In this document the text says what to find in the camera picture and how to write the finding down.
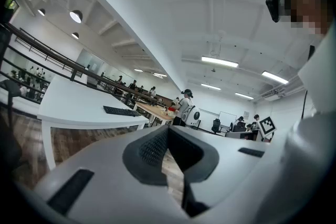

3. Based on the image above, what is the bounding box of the black head camera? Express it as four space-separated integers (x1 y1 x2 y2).
265 0 281 23

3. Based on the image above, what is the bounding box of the distant group of people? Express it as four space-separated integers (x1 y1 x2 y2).
115 74 165 104
10 65 50 100

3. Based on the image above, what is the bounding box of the black keyboard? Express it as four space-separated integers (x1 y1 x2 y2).
102 105 142 118

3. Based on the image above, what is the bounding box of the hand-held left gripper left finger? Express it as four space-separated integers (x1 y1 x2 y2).
34 124 190 224

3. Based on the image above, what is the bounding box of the white board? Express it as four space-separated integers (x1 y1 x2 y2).
218 111 237 125

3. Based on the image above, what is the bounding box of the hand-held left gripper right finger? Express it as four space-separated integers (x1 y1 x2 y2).
169 125 288 218

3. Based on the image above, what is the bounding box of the white air conditioner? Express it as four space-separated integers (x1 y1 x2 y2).
264 93 283 102

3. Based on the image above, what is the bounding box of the white round backpack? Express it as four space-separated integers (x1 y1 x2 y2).
186 106 202 130

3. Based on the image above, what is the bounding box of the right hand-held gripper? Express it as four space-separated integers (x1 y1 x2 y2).
257 116 278 143

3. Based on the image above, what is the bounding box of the cream printed t-shirt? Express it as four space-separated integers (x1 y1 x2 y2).
298 26 336 116

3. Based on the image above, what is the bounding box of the black office chair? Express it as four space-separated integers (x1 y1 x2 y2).
211 118 224 135

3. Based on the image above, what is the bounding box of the wood-topped black railing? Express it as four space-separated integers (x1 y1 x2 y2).
0 22 174 116

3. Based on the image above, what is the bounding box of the large glass window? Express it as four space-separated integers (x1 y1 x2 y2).
4 0 19 16

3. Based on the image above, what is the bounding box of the long wooden table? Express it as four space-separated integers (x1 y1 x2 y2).
133 101 176 128

